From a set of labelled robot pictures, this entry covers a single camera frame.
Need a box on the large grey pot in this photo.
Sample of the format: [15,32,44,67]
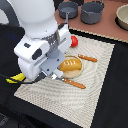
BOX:
[80,0,104,24]

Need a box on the beige bowl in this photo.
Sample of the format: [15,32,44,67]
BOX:
[116,4,128,31]

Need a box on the pink wooden board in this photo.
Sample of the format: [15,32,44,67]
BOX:
[54,0,128,43]

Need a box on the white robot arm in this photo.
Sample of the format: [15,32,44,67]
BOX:
[0,0,72,81]

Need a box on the fork with wooden handle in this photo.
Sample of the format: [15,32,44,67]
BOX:
[49,72,87,90]

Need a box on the small grey saucepan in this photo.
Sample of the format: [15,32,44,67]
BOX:
[58,1,78,22]

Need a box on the yellow banana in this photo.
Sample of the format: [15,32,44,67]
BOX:
[6,73,25,83]

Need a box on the knife with wooden handle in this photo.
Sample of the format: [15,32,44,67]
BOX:
[78,54,98,62]

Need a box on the red tomato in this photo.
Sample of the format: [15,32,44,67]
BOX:
[71,36,78,47]

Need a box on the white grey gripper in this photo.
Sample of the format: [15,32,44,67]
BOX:
[14,23,72,80]

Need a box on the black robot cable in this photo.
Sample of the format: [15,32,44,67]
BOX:
[0,73,38,85]

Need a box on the beige woven placemat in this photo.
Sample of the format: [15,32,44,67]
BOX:
[15,36,114,128]

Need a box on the golden bread loaf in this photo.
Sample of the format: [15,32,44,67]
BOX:
[59,59,82,71]

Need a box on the round beige plate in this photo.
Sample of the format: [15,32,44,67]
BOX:
[59,55,83,78]

